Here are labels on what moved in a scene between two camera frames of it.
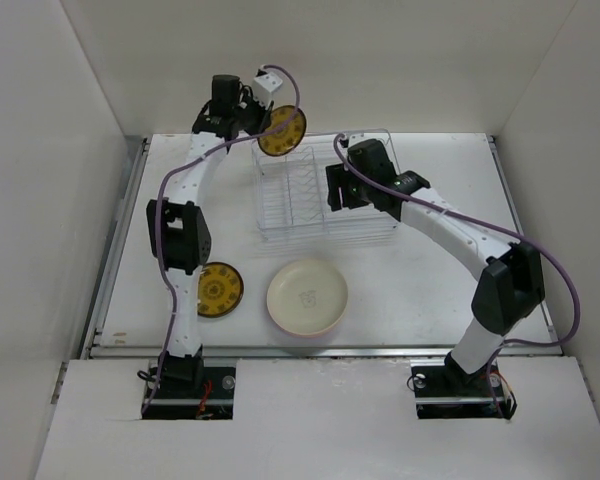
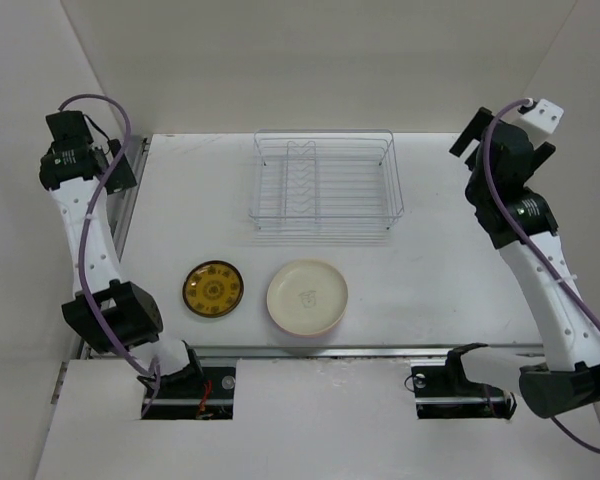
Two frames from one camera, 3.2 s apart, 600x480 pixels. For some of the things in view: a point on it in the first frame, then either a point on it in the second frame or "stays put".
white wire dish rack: (292, 195) stays put
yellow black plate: (286, 131) -> (213, 288)
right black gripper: (337, 178) -> (474, 131)
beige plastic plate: (306, 297) stays put
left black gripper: (263, 117) -> (120, 178)
